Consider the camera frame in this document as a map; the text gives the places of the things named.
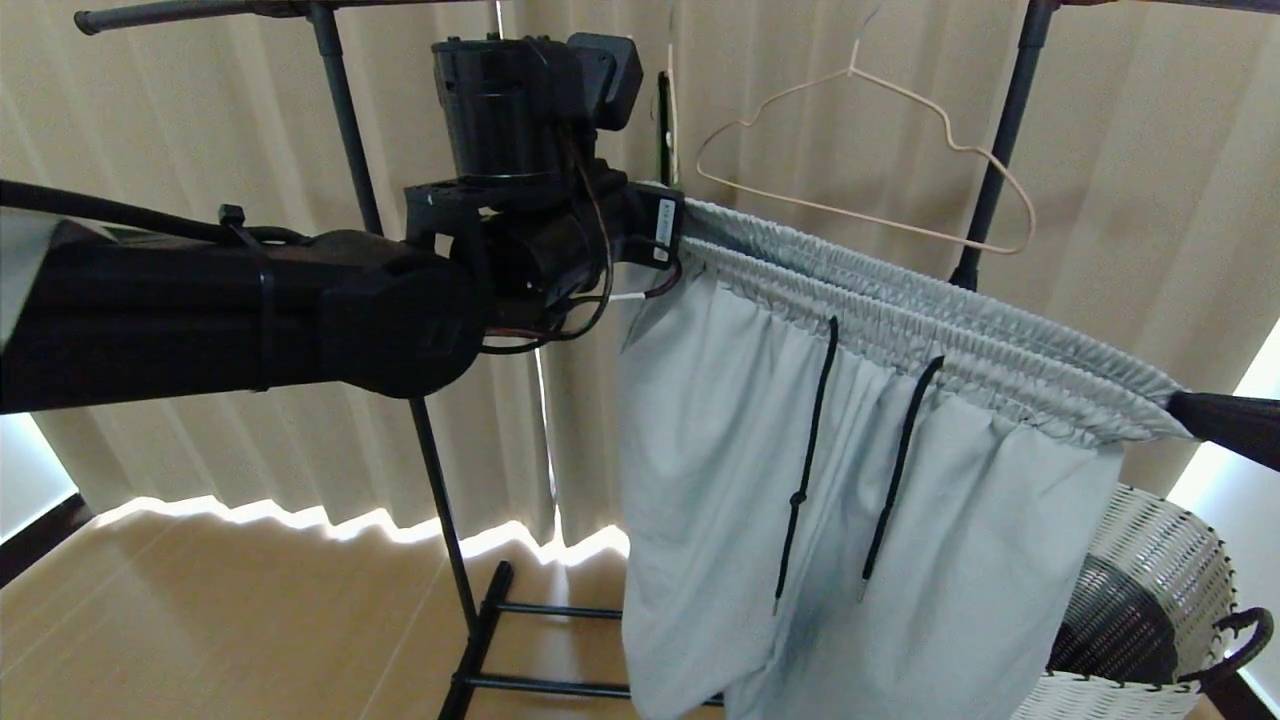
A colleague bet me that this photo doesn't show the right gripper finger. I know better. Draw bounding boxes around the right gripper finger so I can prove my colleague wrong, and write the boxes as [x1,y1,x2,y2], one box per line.
[1167,391,1280,472]

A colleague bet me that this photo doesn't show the pale grey shorts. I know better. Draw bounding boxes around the pale grey shorts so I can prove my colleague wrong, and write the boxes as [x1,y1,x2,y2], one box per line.
[615,195,1196,720]

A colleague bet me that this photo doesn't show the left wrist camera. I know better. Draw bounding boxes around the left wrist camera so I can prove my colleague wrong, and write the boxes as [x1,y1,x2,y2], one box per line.
[565,32,646,133]

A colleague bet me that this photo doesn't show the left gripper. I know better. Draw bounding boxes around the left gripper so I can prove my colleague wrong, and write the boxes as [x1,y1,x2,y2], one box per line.
[488,182,687,303]

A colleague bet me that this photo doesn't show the beige curtain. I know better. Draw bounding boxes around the beige curtain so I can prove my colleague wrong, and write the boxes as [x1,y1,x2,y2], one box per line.
[0,0,1280,549]

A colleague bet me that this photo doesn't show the white laundry basket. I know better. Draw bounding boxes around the white laundry basket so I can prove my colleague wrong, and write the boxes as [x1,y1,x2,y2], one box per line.
[1010,483,1276,720]

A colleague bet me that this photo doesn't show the black clothes rack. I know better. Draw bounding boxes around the black clothes rack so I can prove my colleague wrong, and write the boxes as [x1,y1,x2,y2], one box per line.
[73,0,1280,720]

